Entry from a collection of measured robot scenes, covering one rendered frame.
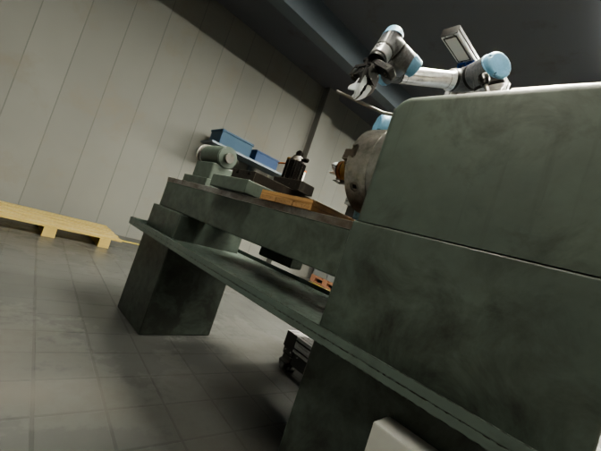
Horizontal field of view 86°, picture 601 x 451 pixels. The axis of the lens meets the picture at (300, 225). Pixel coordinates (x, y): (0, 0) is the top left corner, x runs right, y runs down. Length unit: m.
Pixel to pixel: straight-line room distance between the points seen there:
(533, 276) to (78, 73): 4.89
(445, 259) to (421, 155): 0.29
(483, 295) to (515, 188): 0.24
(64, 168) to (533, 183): 4.74
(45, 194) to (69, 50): 1.72
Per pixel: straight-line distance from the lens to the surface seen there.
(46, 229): 3.90
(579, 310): 0.77
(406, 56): 1.44
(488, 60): 1.64
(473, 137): 0.91
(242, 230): 1.40
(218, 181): 1.55
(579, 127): 0.87
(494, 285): 0.79
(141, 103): 5.10
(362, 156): 1.11
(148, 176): 5.07
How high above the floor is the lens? 0.76
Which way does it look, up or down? 2 degrees up
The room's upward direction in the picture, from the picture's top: 19 degrees clockwise
